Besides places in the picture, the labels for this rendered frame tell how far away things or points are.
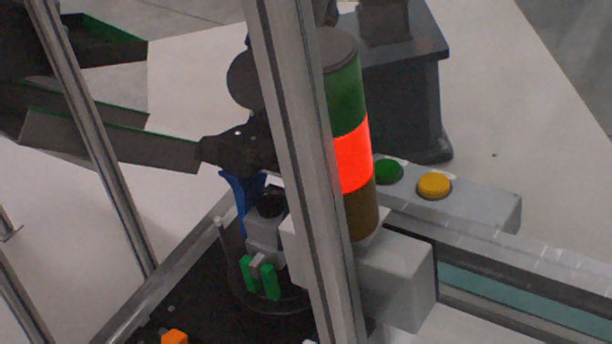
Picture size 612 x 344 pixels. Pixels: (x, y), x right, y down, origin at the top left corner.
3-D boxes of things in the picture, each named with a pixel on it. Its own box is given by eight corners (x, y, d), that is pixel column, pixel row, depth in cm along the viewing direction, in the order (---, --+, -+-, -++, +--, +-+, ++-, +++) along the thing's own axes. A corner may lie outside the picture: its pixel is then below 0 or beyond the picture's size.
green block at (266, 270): (272, 291, 93) (265, 261, 90) (281, 294, 93) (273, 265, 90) (267, 298, 93) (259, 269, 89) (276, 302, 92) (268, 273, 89)
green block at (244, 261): (253, 283, 95) (244, 254, 91) (261, 286, 94) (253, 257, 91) (247, 290, 94) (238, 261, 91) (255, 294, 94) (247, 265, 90)
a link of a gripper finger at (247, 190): (247, 166, 94) (215, 170, 89) (273, 175, 92) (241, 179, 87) (237, 224, 96) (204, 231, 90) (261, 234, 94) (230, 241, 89)
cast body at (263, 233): (280, 221, 97) (269, 177, 92) (311, 233, 94) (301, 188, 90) (239, 271, 92) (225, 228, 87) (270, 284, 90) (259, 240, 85)
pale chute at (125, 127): (137, 141, 118) (147, 112, 118) (198, 175, 111) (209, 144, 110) (-42, 106, 96) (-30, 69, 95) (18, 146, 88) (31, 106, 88)
